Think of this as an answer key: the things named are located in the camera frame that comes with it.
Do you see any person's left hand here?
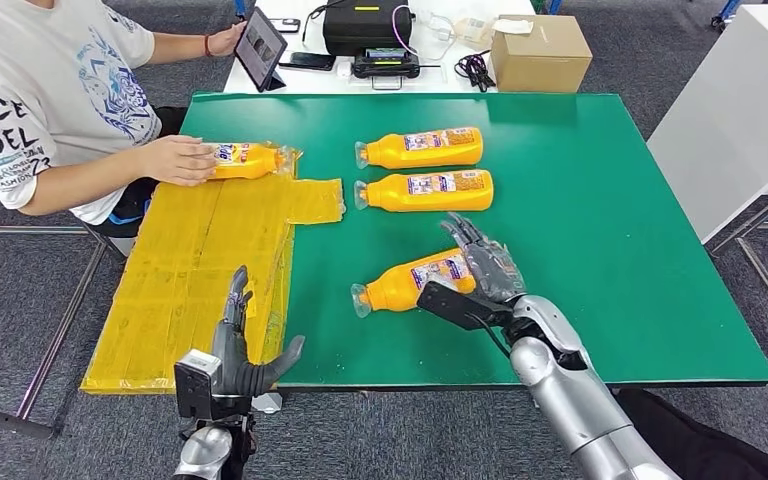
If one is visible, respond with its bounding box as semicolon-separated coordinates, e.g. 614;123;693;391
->
206;19;247;60

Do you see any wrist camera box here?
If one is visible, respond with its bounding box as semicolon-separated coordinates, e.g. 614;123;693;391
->
173;349;223;420
415;279;518;333

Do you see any orange detergent bottle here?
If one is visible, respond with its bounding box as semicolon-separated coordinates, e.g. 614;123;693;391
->
350;246;478;320
354;169;495;214
354;126;485;171
208;140;289;181

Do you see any brown cardboard box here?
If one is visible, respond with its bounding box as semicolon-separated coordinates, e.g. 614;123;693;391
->
489;14;594;94

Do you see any black cable bundle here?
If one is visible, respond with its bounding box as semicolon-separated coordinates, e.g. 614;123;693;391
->
453;49;498;94

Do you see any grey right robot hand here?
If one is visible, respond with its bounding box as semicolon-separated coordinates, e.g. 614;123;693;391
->
440;211;528;306

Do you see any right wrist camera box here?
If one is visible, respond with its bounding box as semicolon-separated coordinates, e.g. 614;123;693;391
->
415;279;518;333

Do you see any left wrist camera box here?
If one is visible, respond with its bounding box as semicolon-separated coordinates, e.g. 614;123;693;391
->
173;349;223;420

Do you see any yellow taped cardboard mat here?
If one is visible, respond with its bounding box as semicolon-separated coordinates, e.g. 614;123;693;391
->
79;140;348;397

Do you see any clear plastic bag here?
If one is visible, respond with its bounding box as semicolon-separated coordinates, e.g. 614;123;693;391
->
455;16;497;51

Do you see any white table foot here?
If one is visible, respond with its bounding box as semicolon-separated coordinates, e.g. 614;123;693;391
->
251;392;285;417

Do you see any black carry bag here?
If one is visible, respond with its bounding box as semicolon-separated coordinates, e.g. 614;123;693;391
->
322;0;416;58

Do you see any black remote controller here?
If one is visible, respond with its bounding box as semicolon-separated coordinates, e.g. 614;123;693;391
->
350;47;423;92

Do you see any pink cable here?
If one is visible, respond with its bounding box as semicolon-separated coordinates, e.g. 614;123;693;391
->
391;5;422;58

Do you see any white tissue paper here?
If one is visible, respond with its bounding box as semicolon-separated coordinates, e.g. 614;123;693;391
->
491;17;535;36

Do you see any person's leg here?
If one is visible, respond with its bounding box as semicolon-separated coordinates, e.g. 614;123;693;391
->
615;387;768;480

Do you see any person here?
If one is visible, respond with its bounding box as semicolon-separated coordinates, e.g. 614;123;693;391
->
0;0;249;240

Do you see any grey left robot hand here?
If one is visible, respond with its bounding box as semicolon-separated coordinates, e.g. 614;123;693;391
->
210;264;307;399

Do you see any white desk with metal legs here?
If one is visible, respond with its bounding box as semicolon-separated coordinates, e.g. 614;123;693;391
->
646;3;768;349

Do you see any person's right hand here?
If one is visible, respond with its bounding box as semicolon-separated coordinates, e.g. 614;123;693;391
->
140;134;220;188

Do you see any black tablet computer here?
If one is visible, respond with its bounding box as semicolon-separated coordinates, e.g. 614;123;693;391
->
234;6;289;94

